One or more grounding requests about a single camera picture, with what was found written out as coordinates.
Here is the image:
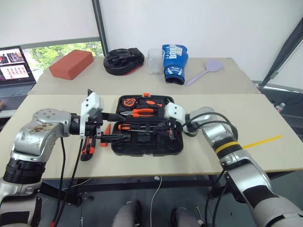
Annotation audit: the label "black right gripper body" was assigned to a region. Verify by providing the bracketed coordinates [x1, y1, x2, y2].
[163, 117, 182, 143]

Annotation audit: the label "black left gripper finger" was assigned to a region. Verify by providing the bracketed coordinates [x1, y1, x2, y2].
[101, 113, 130, 120]
[100, 133, 130, 143]

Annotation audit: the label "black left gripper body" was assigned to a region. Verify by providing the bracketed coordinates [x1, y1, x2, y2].
[84, 110, 104, 141]

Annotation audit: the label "black plastic tool case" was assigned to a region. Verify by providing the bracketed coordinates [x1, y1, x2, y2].
[110, 92, 185, 157]

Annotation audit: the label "long orange black screwdriver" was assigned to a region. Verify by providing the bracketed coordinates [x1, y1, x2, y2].
[117, 123, 157, 132]

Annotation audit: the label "orange black tape measure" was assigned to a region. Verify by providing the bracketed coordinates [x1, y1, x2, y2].
[122, 98, 136, 108]

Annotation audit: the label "orange black utility knife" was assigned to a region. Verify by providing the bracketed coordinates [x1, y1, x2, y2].
[80, 137, 97, 162]

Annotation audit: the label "short orange black screwdriver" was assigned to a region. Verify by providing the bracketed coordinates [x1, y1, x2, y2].
[139, 99, 164, 109]

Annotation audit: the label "black boxing focus mitt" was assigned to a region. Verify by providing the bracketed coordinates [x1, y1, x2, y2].
[103, 47, 145, 76]

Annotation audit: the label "blue boxing glove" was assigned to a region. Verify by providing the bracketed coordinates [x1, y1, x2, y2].
[161, 44, 189, 85]

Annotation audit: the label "clear plastic cup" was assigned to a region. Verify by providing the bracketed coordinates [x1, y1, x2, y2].
[147, 48, 164, 76]

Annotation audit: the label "red foam brick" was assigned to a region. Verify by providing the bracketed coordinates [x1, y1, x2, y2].
[49, 49, 94, 81]

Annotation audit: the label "purple plastic paddle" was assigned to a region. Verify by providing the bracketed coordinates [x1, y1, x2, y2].
[184, 59, 224, 86]

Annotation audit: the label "dark grey rounded shape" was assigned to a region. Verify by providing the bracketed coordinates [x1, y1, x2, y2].
[171, 207, 201, 227]
[111, 200, 143, 227]

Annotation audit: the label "yellow tape strip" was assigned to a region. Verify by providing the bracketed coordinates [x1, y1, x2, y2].
[242, 134, 284, 149]

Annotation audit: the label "open laptop computer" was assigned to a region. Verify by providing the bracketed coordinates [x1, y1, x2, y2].
[0, 46, 36, 99]

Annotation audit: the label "black diagonal pole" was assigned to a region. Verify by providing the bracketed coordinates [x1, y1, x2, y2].
[258, 23, 303, 89]

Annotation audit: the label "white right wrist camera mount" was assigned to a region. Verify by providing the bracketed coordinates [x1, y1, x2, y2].
[164, 102, 187, 125]

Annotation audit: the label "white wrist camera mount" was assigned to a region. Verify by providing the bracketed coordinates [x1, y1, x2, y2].
[164, 102, 187, 125]
[80, 91, 105, 139]

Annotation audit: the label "orange handled pliers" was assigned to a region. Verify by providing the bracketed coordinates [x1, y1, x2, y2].
[119, 107, 160, 118]

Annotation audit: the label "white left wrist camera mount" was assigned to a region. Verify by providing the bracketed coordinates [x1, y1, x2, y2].
[80, 91, 105, 139]

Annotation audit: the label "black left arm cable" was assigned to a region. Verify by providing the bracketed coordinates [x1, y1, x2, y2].
[55, 139, 84, 224]
[52, 137, 67, 227]

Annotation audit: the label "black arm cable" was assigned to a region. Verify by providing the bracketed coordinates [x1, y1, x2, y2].
[55, 139, 84, 224]
[183, 112, 239, 139]
[52, 137, 67, 227]

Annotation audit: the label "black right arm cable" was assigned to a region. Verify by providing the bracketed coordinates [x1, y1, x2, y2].
[183, 112, 239, 139]

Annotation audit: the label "black table frame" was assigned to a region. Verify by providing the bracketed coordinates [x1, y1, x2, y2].
[41, 170, 296, 206]

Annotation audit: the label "thin white cable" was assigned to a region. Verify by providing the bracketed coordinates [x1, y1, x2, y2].
[151, 175, 164, 227]

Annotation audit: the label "black hanging cable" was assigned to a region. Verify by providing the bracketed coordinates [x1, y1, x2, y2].
[205, 169, 229, 227]

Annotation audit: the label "grey window frame post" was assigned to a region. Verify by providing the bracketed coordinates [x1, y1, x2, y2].
[91, 0, 109, 57]

